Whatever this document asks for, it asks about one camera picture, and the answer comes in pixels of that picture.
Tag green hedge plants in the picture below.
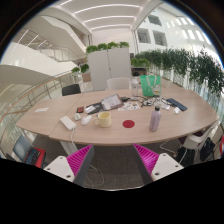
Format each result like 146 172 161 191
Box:
130 46 224 98

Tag green tote bag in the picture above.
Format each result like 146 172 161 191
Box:
139 74 162 98

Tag glass balcony railing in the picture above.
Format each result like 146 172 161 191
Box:
0 70 76 141

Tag white cabinet with plants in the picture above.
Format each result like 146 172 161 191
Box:
85 41 131 92

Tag black chair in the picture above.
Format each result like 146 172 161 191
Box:
61 83 82 97

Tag flat round red coaster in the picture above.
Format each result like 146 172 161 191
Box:
122 119 136 129

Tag pale yellow mug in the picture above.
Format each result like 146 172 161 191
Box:
93 111 113 129

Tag ceiling light strips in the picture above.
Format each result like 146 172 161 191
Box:
59 0 141 31

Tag clear shaker bottle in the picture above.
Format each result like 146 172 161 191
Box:
130 79 140 98

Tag potted plants wooden planter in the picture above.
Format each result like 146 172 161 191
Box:
70 63 93 83

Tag white card packet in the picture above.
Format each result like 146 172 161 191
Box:
85 105 97 114

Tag white power strip cable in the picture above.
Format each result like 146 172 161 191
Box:
69 128 105 188

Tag white paper sheet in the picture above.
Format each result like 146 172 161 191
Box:
34 106 50 113

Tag open printed booklet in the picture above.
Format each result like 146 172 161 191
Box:
100 93 125 111

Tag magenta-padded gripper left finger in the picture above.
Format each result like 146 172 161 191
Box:
43 143 95 187

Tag colourful sticker sheet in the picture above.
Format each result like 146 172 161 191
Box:
117 101 142 112

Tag dark blue flat case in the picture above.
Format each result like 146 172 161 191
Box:
166 97 189 112

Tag purple drink bottle black cap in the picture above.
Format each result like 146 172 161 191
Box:
148 105 162 133

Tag black backpack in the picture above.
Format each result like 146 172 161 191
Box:
199 137 216 161

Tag white computer mouse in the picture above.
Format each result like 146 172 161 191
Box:
80 114 94 127

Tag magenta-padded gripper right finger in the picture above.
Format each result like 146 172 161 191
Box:
132 143 185 186

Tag tangled black cables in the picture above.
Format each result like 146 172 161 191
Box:
139 96 171 108

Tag white chair dark seat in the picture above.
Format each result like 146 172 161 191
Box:
178 121 221 158

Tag blue office chair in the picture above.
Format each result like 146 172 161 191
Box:
11 134 47 169

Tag black notebook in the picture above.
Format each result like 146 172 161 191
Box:
84 102 104 115

